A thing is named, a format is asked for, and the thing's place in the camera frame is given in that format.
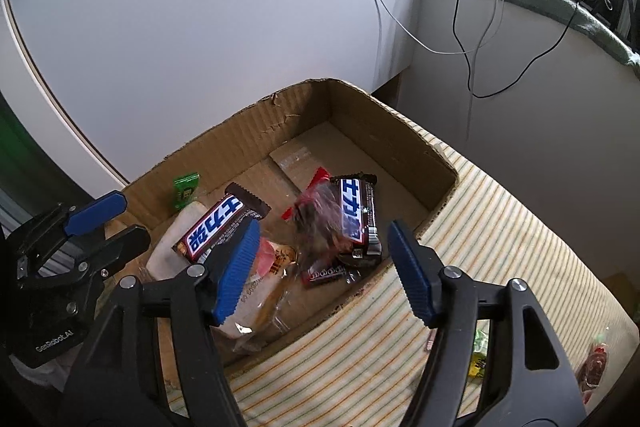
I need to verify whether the clear packet of red dates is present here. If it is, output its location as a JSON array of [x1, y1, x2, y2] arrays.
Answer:
[[575, 332, 612, 390]]

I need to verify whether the black tripod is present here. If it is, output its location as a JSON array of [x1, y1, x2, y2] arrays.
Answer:
[[602, 0, 638, 38]]

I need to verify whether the white power strip cable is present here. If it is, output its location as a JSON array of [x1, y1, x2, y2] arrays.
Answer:
[[465, 0, 503, 140]]

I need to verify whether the red-ended clear snack packet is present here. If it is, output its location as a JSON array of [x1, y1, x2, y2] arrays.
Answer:
[[281, 167, 351, 278]]

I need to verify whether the sliced bread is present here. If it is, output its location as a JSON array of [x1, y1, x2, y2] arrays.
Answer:
[[146, 201, 301, 353]]

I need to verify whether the green yellow snack packet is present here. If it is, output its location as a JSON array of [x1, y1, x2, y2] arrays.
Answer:
[[467, 327, 490, 380]]

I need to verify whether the brown blue chocolate bar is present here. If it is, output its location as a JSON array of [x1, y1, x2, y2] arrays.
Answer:
[[172, 182, 272, 264]]

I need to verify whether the brown cardboard box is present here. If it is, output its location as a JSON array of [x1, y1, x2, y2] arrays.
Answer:
[[100, 78, 460, 390]]

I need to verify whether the small green packet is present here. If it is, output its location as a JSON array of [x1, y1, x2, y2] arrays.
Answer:
[[172, 173, 201, 211]]

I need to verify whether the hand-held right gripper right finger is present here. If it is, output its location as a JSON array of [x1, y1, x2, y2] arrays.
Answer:
[[387, 219, 588, 427]]

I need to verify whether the dark red snack packet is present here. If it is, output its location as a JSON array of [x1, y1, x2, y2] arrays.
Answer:
[[330, 173, 383, 260]]

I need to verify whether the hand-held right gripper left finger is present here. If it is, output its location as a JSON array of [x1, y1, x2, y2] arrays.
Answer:
[[60, 219, 263, 427]]

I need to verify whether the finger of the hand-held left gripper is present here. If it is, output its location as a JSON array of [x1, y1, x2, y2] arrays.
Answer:
[[75, 224, 152, 280], [12, 190, 129, 280]]

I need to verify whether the small dark red packet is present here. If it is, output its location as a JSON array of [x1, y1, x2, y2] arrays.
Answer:
[[301, 257, 368, 289]]

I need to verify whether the white wardrobe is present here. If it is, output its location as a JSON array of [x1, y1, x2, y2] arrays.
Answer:
[[0, 0, 426, 192]]

